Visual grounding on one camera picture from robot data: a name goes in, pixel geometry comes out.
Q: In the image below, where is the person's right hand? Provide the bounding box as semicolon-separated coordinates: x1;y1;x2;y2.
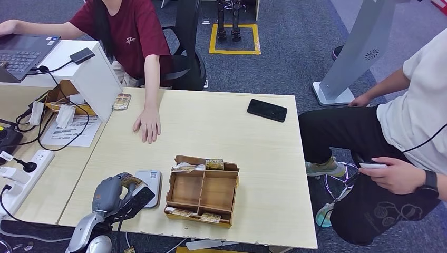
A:
348;93;373;108
0;19;18;37

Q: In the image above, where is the white plug adapter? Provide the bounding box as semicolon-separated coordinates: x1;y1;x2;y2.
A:
0;167;31;186

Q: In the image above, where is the black smartphone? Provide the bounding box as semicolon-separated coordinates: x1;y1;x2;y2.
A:
247;99;288;123

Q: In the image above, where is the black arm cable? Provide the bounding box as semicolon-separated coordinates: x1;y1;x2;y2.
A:
115;208;128;253

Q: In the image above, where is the yellow flat box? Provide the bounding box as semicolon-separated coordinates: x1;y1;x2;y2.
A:
176;246;252;253

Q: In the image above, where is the black controller box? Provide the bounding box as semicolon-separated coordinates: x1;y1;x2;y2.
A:
0;125;24;165

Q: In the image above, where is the wooden card organizer box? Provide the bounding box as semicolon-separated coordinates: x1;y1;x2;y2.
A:
164;155;240;229

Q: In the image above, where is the white card reader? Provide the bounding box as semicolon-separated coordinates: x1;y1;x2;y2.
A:
134;169;163;209

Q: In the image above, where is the white floor cable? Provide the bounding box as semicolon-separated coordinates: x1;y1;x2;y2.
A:
0;228;72;244

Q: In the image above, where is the black wristwatch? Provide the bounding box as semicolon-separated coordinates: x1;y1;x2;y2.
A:
415;170;439;200

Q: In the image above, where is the white desk riser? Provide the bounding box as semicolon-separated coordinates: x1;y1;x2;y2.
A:
0;39;123;122

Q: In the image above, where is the standing humanoid robot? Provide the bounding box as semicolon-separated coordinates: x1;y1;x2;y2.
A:
216;0;244;43

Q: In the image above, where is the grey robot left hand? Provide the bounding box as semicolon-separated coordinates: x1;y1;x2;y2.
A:
91;171;148;213

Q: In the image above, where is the person's left hand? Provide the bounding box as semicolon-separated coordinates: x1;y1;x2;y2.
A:
133;107;162;144
358;156;427;196

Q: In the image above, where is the person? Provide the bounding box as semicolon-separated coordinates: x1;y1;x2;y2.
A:
68;0;176;89
298;27;447;247

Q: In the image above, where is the grey laptop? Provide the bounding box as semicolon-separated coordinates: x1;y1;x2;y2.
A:
0;34;62;84

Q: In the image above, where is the brown cardboard box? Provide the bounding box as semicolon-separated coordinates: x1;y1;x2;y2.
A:
44;79;96;116

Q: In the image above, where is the chrome ring stool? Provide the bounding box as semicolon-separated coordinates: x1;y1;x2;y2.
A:
323;161;362;203

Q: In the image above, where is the black power cable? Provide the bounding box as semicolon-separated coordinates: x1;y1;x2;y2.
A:
0;184;44;228
36;65;91;152

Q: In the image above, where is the black hub cable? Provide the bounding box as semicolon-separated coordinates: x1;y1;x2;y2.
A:
27;60;75;76

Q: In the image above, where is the black usb hub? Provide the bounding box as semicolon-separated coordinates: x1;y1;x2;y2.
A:
69;47;95;65

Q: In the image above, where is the black office chair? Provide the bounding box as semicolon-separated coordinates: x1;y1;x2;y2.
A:
134;0;207;92

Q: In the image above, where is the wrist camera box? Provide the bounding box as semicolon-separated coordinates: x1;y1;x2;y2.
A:
104;186;156;226

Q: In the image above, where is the white power strip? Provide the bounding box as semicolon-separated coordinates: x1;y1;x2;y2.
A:
0;149;55;217

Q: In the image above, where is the white handheld device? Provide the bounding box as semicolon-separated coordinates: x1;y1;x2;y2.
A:
358;161;389;170

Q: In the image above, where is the black shoe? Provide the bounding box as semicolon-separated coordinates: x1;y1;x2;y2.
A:
331;44;345;62

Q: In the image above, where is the thin black cable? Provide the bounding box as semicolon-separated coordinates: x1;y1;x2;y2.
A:
401;123;447;154

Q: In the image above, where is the grey kiosk stand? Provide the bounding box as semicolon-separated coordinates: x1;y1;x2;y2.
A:
312;0;399;107

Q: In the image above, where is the black plug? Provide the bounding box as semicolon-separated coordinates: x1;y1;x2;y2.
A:
13;158;38;173

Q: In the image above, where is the printed paper sheet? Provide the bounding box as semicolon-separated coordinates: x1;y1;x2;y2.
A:
40;114;103;148

